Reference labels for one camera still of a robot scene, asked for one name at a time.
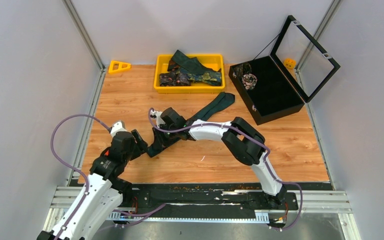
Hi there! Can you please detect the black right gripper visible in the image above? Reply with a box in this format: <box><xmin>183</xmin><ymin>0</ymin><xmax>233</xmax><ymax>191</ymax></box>
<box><xmin>153</xmin><ymin>122</ymin><xmax>179</xmax><ymax>150</ymax></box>

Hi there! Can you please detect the dark green tie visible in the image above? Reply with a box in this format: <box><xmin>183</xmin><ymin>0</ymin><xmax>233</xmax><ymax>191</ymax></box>
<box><xmin>167</xmin><ymin>50</ymin><xmax>222</xmax><ymax>75</ymax></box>
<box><xmin>147</xmin><ymin>92</ymin><xmax>236</xmax><ymax>158</ymax></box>

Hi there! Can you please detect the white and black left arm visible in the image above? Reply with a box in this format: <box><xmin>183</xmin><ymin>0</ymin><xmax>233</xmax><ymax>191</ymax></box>
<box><xmin>37</xmin><ymin>129</ymin><xmax>147</xmax><ymax>240</ymax></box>

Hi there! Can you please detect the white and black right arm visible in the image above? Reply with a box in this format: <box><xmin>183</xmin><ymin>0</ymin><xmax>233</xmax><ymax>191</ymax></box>
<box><xmin>148</xmin><ymin>108</ymin><xmax>286</xmax><ymax>209</ymax></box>

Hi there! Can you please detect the dark patterned tie in bin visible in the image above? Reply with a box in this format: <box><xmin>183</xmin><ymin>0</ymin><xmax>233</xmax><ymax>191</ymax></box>
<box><xmin>159</xmin><ymin>71</ymin><xmax>190</xmax><ymax>87</ymax></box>

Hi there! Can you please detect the blue floral tie in bin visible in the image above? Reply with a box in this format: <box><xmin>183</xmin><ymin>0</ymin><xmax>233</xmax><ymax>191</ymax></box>
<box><xmin>176</xmin><ymin>68</ymin><xmax>222</xmax><ymax>87</ymax></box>

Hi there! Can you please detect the dark green tie in bin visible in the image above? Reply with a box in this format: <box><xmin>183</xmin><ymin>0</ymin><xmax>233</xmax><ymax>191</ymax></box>
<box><xmin>167</xmin><ymin>50</ymin><xmax>222</xmax><ymax>75</ymax></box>

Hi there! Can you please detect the yellow triangle toy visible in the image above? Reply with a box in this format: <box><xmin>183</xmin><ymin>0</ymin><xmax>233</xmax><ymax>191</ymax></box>
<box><xmin>108</xmin><ymin>60</ymin><xmax>132</xmax><ymax>75</ymax></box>

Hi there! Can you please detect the yellow plastic bin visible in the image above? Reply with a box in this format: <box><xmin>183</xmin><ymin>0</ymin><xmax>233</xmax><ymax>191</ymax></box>
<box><xmin>153</xmin><ymin>53</ymin><xmax>226</xmax><ymax>94</ymax></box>

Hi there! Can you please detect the rolled floral tie in box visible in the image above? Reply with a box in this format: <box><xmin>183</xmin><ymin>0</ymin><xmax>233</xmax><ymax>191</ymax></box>
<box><xmin>241</xmin><ymin>73</ymin><xmax>258</xmax><ymax>91</ymax></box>

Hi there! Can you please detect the rolled dark tie in box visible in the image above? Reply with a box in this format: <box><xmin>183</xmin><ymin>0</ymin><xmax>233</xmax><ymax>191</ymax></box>
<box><xmin>232</xmin><ymin>62</ymin><xmax>252</xmax><ymax>82</ymax></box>

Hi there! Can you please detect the black gift box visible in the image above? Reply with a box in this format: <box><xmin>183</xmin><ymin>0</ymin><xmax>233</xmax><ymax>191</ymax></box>
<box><xmin>228</xmin><ymin>15</ymin><xmax>341</xmax><ymax>125</ymax></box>

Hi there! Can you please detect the yellow round toy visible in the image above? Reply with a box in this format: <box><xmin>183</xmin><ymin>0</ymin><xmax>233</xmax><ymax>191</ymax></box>
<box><xmin>283</xmin><ymin>58</ymin><xmax>297</xmax><ymax>70</ymax></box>

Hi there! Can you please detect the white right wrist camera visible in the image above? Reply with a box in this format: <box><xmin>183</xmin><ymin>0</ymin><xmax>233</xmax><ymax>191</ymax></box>
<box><xmin>150</xmin><ymin>110</ymin><xmax>165</xmax><ymax>128</ymax></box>

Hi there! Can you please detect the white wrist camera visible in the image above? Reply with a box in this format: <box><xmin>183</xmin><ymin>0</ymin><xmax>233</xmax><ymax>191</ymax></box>
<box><xmin>109</xmin><ymin>120</ymin><xmax>127</xmax><ymax>137</ymax></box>
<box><xmin>150</xmin><ymin>110</ymin><xmax>165</xmax><ymax>128</ymax></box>

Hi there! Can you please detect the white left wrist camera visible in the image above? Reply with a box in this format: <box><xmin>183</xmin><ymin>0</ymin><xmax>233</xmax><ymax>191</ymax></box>
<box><xmin>109</xmin><ymin>120</ymin><xmax>127</xmax><ymax>137</ymax></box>

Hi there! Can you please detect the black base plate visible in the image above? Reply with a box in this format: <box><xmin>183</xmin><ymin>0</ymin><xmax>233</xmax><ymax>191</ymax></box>
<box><xmin>118</xmin><ymin>182</ymin><xmax>299</xmax><ymax>219</ymax></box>

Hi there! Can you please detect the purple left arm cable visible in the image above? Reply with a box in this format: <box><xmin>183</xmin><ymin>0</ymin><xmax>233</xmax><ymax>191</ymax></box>
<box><xmin>50</xmin><ymin>114</ymin><xmax>166</xmax><ymax>240</ymax></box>

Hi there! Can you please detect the aluminium rail frame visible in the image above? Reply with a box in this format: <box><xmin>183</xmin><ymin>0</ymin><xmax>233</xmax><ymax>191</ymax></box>
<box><xmin>44</xmin><ymin>182</ymin><xmax>361</xmax><ymax>240</ymax></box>

